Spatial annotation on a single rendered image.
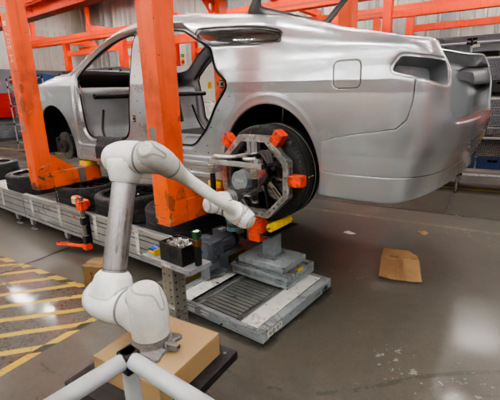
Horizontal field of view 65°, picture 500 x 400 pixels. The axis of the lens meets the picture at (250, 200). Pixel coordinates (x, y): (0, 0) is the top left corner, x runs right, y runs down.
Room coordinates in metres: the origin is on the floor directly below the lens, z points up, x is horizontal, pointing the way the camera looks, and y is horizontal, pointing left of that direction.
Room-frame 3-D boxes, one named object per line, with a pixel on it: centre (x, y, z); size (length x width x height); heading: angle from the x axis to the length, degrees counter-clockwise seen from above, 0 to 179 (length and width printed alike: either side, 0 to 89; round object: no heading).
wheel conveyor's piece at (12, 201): (4.82, 2.63, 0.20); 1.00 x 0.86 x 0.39; 51
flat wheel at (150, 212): (3.19, 0.55, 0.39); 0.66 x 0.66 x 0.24
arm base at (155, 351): (1.39, 0.40, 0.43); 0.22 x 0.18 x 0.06; 66
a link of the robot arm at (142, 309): (1.40, 0.43, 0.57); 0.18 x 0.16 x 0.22; 65
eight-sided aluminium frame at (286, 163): (2.55, -0.04, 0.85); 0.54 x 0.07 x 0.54; 51
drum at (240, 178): (2.50, 0.00, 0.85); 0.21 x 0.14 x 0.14; 141
